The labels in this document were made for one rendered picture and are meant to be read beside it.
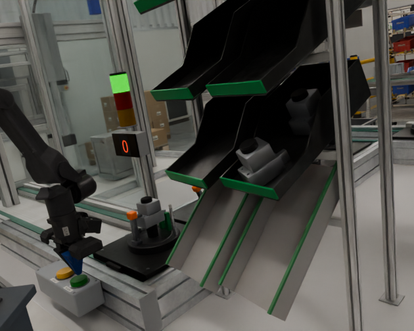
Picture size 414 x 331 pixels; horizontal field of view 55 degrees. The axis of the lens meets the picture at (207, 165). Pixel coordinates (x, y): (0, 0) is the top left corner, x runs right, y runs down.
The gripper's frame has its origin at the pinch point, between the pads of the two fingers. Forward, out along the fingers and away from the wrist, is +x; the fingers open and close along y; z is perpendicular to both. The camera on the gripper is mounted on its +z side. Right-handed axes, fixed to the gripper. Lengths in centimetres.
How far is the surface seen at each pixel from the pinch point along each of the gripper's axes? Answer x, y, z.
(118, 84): -36, 16, 32
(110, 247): 4.7, 7.5, 13.2
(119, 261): 4.6, -1.7, 9.8
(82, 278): 4.3, -1.0, 0.1
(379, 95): -28, -54, 41
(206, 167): -19.5, -29.8, 17.3
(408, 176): 17, -32, 123
